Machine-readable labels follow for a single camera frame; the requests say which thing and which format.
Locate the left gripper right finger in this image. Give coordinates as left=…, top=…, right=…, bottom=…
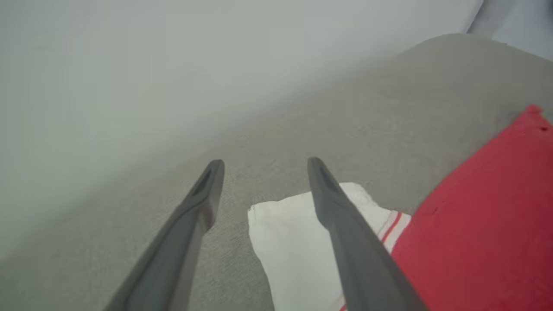
left=307, top=157, right=428, bottom=311

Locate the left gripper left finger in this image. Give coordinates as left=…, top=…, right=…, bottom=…
left=104, top=159, right=226, bottom=311

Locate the red and white shirt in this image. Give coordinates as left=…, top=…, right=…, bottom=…
left=248, top=105, right=553, bottom=311

